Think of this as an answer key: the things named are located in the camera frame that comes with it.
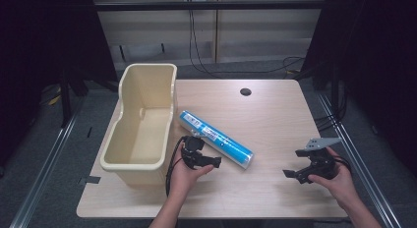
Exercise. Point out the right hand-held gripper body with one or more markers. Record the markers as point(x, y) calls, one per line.
point(321, 162)

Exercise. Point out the person's right hand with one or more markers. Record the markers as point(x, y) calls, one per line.
point(341, 185)

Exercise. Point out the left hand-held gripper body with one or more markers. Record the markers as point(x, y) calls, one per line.
point(192, 152)

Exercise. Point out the cream plastic bin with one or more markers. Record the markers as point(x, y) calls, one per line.
point(144, 136)

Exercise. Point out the metal floor rail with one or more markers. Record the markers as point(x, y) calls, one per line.
point(46, 169)
point(360, 165)

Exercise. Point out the dark curtain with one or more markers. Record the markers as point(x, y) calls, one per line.
point(377, 57)
point(39, 51)

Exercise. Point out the black metal stand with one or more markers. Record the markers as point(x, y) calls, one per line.
point(70, 97)

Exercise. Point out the dark floor tape piece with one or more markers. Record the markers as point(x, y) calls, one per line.
point(89, 180)

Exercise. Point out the person's left hand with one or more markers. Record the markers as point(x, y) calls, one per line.
point(183, 179)

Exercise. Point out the blue plastic wrap roll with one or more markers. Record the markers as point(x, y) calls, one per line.
point(229, 145)

